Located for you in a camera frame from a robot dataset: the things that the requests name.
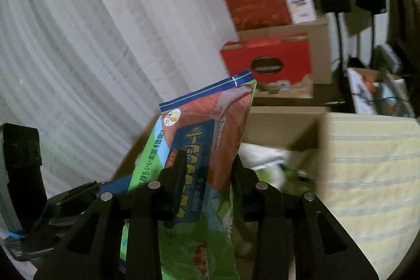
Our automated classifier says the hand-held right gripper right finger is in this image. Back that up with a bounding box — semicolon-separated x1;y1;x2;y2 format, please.
231;155;378;280

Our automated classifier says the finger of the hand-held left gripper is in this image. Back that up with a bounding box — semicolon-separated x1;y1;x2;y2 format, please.
46;175;132;235

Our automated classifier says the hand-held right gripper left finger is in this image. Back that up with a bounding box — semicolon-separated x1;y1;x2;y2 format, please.
33;155;187;280

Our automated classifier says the white patterned bag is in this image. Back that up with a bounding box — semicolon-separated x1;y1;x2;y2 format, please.
238;142;289;169

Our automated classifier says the green snack zip bag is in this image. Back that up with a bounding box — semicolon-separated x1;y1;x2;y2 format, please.
120;70;257;280

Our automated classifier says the cardboard tray box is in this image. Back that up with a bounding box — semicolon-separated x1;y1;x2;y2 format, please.
112;106;332;195

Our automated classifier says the white curtain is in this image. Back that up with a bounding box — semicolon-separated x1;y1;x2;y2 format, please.
0;0;158;198

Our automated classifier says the yellow checked tablecloth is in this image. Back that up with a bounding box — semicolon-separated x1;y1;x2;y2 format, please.
323;113;420;277

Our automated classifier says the red collection gift bag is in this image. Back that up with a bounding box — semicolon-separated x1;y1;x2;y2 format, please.
220;32;314;99

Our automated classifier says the large brown cardboard box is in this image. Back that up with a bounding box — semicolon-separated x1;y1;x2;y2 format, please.
238;15;332;85

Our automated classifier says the open box of clutter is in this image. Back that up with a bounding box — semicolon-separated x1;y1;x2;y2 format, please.
346;67;416;118

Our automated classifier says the red patterned gift bag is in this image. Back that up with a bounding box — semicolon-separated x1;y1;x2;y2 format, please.
219;0;292;32

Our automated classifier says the white pink pouch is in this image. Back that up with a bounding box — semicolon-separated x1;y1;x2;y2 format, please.
281;0;318;24

